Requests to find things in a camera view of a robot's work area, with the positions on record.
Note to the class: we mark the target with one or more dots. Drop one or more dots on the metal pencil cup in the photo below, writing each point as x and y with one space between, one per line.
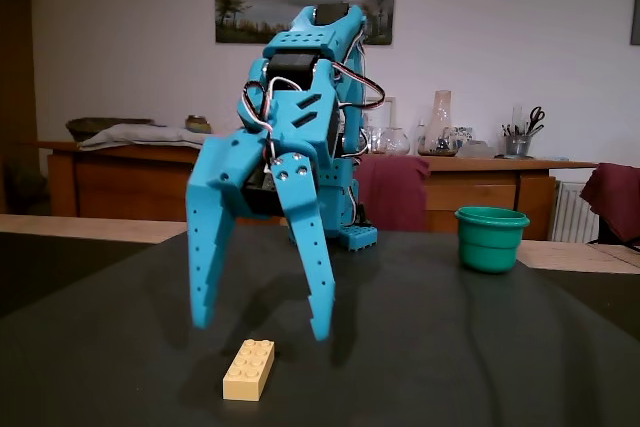
517 146

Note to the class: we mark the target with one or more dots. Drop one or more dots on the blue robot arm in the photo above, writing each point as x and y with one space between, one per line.
320 39

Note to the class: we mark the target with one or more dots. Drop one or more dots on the small ceramic pot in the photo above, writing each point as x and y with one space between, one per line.
198 123

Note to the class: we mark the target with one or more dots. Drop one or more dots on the dark grey mat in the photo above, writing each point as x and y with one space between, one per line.
400 347

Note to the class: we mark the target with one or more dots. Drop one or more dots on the white picture frame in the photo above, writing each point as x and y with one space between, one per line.
389 112

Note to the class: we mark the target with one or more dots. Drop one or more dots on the tall glass vase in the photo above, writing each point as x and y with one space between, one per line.
441 122

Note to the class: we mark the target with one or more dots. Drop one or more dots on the dark red chair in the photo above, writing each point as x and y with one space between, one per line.
615 197
395 192

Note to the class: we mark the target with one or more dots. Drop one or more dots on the blue white ceramic jar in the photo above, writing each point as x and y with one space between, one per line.
464 134

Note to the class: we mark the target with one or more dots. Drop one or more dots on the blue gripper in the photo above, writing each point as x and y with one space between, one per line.
223 163

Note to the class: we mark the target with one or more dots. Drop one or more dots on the wooden sideboard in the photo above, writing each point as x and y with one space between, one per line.
125 182

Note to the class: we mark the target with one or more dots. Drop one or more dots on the white translucent stone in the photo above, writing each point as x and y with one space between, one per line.
477 149

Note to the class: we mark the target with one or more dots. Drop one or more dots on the cream white lego brick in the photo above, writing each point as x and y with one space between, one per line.
247 372

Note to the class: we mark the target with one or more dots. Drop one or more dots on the white radiator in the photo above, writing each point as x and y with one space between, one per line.
575 212

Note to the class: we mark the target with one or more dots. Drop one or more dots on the dark shallow bowl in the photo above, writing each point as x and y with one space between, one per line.
95 125

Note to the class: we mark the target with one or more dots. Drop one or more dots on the folded grey cloth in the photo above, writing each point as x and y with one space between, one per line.
145 136

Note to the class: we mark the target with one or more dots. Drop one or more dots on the teal plastic cup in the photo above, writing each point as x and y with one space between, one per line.
487 247

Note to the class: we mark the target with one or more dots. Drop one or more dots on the round glass bowl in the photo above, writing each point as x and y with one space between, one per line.
395 143

